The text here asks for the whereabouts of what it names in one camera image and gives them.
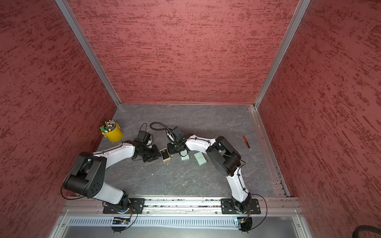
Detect left aluminium corner post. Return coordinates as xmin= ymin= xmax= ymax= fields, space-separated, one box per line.
xmin=55 ymin=0 xmax=122 ymax=107

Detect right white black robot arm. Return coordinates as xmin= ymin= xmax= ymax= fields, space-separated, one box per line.
xmin=167 ymin=133 xmax=261 ymax=214

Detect yellow pen cup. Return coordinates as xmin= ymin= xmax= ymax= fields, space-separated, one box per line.
xmin=102 ymin=123 xmax=123 ymax=142

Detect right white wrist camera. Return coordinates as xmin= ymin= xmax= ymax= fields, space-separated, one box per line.
xmin=166 ymin=127 xmax=185 ymax=143

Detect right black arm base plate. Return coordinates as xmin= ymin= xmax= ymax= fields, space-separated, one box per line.
xmin=220 ymin=198 xmax=261 ymax=215

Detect front aluminium rail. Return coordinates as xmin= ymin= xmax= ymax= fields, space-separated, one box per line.
xmin=60 ymin=196 xmax=304 ymax=217

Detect pale green box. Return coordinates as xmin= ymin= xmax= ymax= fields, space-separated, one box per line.
xmin=180 ymin=151 xmax=190 ymax=161

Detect red marker pen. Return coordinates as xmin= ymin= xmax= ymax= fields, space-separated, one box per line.
xmin=243 ymin=135 xmax=250 ymax=148

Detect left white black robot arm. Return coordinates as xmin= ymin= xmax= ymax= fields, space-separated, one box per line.
xmin=62 ymin=140 xmax=159 ymax=214

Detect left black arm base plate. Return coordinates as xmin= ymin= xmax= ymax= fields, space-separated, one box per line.
xmin=102 ymin=198 xmax=145 ymax=215

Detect right aluminium corner post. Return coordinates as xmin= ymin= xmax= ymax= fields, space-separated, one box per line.
xmin=254 ymin=0 xmax=311 ymax=110

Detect black cable bottom right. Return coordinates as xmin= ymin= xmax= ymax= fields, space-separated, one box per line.
xmin=353 ymin=225 xmax=381 ymax=238

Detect pale green lift-off lid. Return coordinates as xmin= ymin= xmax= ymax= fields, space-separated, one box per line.
xmin=194 ymin=152 xmax=207 ymax=166

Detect pens in cup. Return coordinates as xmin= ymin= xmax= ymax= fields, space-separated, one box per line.
xmin=100 ymin=120 xmax=116 ymax=133

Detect aluminium corner post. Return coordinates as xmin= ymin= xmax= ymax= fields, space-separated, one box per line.
xmin=254 ymin=0 xmax=311 ymax=110
xmin=55 ymin=0 xmax=122 ymax=107

